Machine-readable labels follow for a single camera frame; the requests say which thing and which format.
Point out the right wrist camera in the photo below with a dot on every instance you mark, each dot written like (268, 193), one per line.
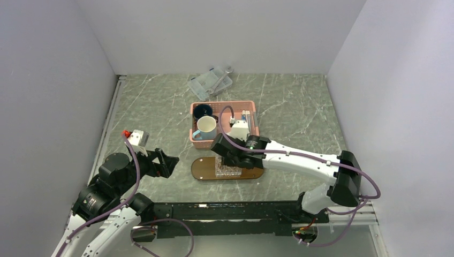
(239, 130)

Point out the aluminium side rail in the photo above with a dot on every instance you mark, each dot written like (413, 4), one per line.
(107, 128)

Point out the dark blue mug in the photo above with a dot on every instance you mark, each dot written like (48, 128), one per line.
(202, 110)

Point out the oval wooden tray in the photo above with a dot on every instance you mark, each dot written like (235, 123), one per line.
(204, 169)

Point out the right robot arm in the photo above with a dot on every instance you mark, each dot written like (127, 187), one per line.
(338, 174)

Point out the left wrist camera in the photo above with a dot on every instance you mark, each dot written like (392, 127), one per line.
(138, 140)

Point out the pink toothbrush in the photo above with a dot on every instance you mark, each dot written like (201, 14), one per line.
(255, 130)

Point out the white toothbrush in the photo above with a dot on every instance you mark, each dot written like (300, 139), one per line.
(249, 122)

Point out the clear acrylic toothbrush holder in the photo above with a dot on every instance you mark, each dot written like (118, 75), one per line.
(224, 171)

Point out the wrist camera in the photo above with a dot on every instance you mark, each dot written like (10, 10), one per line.
(239, 130)
(138, 140)

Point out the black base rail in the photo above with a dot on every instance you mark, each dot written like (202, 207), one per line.
(279, 218)

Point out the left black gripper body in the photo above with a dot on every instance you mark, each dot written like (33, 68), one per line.
(147, 166)

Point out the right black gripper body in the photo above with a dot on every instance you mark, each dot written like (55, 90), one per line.
(229, 161)

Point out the silver wrench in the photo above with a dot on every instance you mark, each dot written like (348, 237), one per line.
(227, 71)

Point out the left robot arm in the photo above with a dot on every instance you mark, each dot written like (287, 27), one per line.
(110, 203)

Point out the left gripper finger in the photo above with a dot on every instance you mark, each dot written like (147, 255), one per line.
(167, 166)
(163, 158)

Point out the clear plastic box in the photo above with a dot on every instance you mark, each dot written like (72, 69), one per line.
(199, 85)

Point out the light blue mug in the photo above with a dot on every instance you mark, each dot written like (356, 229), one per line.
(206, 129)

